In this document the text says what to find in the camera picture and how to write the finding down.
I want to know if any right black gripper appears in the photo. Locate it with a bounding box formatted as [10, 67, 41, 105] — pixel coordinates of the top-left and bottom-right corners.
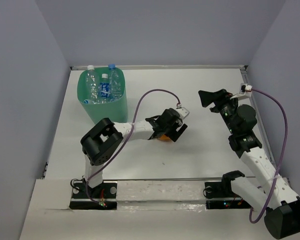
[198, 89, 240, 135]

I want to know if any orange juice bottle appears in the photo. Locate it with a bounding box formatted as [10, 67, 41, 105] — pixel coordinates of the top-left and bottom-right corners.
[157, 134, 172, 142]

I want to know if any blue cap crushed bottle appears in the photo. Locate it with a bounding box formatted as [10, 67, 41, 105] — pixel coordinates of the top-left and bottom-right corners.
[108, 64, 123, 101]

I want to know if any blue label bottle white cap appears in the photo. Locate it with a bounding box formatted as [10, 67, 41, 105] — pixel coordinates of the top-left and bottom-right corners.
[99, 73, 111, 103]

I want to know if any clear bottle white cap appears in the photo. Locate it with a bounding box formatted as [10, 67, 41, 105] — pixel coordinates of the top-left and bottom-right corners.
[85, 65, 99, 103]

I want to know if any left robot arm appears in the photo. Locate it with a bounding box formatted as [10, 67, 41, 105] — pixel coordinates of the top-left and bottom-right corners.
[80, 107, 190, 198]

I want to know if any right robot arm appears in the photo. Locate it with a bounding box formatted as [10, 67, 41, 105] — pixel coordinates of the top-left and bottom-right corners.
[198, 84, 300, 240]

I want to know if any green plastic bin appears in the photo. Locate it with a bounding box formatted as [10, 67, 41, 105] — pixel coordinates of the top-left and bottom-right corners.
[77, 67, 128, 124]

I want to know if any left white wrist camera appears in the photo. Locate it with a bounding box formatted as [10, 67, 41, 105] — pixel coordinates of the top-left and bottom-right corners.
[175, 107, 190, 120]

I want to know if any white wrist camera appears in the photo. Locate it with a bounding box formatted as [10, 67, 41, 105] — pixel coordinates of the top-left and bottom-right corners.
[230, 83, 253, 101]
[175, 107, 190, 120]

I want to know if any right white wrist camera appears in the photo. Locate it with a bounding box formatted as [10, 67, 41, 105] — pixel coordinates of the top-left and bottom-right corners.
[230, 83, 253, 101]

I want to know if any metal back frame rail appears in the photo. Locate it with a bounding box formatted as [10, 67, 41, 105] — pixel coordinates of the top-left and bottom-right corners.
[69, 64, 248, 71]

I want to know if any metal frame rail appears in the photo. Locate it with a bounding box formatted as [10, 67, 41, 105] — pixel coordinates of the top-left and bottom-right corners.
[241, 68, 283, 176]
[69, 64, 248, 71]

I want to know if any metal right frame rail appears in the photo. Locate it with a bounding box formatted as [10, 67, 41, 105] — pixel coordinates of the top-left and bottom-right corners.
[241, 68, 283, 176]

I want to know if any metal front rail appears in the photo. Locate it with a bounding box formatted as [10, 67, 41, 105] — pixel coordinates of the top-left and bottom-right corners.
[104, 177, 222, 182]

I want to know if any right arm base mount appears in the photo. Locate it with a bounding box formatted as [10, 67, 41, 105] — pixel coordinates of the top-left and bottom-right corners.
[202, 170, 251, 210]

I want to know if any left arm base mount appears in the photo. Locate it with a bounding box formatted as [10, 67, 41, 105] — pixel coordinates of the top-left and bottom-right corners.
[69, 178, 118, 211]

